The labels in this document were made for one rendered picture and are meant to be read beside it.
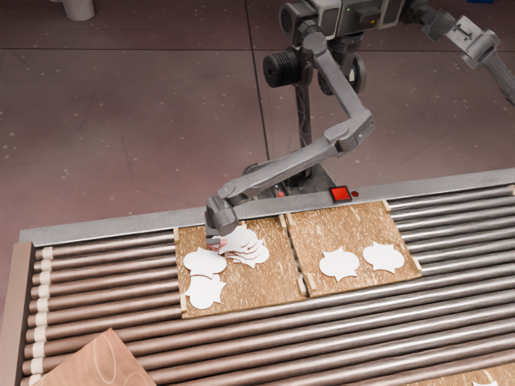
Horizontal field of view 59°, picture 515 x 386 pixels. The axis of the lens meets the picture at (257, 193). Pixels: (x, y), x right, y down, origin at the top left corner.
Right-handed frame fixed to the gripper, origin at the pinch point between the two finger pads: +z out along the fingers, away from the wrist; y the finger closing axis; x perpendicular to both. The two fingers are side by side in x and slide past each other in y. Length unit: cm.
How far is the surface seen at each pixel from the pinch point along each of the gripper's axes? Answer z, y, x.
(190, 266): 4.4, 7.6, -8.9
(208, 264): 4.3, 7.6, -2.7
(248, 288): 6.1, 17.1, 9.9
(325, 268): 4.6, 12.9, 37.2
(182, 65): 97, -252, -6
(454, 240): 7, 5, 91
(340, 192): 6, -22, 53
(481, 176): 6, -27, 117
